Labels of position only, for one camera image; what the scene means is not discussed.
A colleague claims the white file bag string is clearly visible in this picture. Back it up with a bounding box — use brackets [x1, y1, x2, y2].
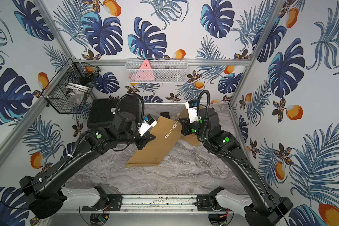
[164, 118, 181, 139]

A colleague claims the brown kraft file bag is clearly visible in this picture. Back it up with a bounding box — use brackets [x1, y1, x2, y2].
[125, 117, 182, 168]
[177, 108, 200, 147]

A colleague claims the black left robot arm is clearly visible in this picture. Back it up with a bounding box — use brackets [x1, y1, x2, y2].
[20, 93, 156, 219]

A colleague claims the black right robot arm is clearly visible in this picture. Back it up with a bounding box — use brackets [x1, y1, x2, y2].
[179, 90, 293, 226]

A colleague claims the small black box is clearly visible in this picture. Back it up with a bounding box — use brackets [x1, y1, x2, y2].
[160, 112, 170, 119]

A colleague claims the black plastic tool case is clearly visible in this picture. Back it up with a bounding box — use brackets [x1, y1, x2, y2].
[87, 97, 141, 130]

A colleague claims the pink triangle item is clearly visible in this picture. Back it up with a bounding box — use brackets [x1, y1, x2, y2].
[135, 59, 155, 82]

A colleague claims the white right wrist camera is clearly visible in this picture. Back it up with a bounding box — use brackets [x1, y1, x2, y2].
[185, 100, 199, 123]

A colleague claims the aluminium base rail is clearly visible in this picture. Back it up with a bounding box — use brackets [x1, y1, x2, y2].
[59, 193, 275, 214]

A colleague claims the clear white mesh wall basket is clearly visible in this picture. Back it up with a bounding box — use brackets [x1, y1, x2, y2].
[125, 58, 188, 83]

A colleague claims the black wire basket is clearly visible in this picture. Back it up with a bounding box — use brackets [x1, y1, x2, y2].
[41, 58, 101, 115]

